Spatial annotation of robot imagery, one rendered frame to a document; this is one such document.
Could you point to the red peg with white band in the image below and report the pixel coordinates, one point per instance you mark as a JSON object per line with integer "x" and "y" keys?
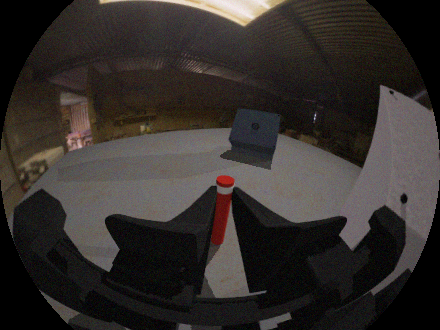
{"x": 224, "y": 185}

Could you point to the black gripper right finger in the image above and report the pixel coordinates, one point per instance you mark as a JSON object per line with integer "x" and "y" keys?
{"x": 267, "y": 240}

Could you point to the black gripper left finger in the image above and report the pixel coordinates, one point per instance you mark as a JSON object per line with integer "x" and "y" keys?
{"x": 185, "y": 238}

